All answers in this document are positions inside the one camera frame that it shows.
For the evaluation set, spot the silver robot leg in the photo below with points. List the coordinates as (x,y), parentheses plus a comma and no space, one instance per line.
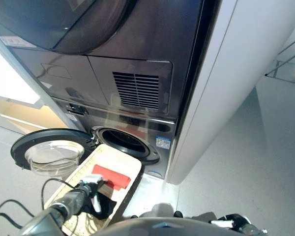
(178,214)
(134,216)

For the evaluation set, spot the silver robot left leg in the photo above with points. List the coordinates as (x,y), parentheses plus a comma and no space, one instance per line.
(134,216)

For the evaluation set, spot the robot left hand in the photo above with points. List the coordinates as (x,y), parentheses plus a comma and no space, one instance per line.
(92,179)

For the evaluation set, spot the round washing machine door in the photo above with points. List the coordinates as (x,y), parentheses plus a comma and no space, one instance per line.
(22,147)

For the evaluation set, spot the white woven laundry basket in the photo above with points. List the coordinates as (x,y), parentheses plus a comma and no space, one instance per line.
(118,157)

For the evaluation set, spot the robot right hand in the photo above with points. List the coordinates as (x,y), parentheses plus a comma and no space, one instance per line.
(233,221)

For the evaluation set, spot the red garment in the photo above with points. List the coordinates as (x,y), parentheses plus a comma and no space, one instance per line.
(113,175)

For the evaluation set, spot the blue energy label sticker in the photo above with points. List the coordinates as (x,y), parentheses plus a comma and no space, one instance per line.
(163,141)

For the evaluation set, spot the grey stacked dryer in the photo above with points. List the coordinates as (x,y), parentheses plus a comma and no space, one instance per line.
(137,37)

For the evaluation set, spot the grey front-load washing machine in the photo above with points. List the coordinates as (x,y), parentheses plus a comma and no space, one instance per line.
(162,127)
(223,86)

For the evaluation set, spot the silver robot right leg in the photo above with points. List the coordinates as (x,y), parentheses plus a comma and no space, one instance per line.
(178,214)

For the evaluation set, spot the black garment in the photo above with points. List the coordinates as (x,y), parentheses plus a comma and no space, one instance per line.
(108,206)

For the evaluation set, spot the metal clothes rack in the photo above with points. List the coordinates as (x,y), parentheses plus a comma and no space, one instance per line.
(285,61)

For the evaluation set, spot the grey robot torso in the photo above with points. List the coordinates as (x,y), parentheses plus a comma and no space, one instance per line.
(162,228)

